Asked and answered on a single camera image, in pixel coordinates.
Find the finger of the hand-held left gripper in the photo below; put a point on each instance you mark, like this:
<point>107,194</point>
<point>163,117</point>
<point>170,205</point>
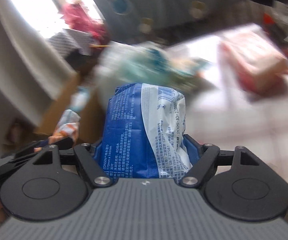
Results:
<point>16,160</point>

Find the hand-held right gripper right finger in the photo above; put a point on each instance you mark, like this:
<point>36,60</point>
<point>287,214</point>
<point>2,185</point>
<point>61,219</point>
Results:
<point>192,146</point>

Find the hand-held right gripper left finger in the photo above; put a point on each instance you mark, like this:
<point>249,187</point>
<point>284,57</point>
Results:
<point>84,155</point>

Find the orange striped towel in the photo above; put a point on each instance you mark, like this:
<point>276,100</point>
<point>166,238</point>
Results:
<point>66,127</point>

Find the cardboard box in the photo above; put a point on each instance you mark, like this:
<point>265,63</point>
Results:
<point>59,115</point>

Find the blue white wet wipe packet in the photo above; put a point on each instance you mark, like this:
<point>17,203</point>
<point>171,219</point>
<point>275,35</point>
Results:
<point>134,130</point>

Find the pink checkered tablecloth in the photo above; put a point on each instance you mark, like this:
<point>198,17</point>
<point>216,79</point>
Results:
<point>233,120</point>

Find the white curtain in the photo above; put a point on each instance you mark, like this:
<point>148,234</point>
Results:
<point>21,67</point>

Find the white plastic bag teal print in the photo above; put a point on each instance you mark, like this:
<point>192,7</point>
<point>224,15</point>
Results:
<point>144,62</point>

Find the red white carton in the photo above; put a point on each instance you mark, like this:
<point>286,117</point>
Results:
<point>253,60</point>

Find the yellow stick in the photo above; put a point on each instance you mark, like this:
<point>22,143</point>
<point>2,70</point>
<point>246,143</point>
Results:
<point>100,45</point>

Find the white star-print cloth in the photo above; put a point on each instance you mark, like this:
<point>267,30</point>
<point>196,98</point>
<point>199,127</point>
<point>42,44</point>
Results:
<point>69,40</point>

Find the pink cloth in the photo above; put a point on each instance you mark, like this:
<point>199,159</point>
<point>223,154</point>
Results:
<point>84,20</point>

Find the blue printed blanket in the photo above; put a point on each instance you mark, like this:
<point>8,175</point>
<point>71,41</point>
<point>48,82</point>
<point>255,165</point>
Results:
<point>159,5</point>

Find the red plastic bag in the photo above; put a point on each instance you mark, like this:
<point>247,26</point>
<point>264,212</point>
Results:
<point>267,18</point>

